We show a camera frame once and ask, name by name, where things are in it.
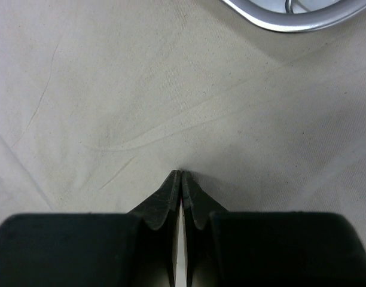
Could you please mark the beige cloth wrap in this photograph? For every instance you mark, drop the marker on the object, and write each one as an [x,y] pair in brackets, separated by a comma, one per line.
[100,100]

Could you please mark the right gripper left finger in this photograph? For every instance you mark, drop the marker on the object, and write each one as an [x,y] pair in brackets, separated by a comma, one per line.
[137,248]

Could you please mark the metal instrument tray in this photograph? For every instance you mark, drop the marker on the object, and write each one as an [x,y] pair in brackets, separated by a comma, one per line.
[296,16]

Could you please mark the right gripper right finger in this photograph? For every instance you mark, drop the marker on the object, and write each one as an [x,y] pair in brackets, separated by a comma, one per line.
[224,248]

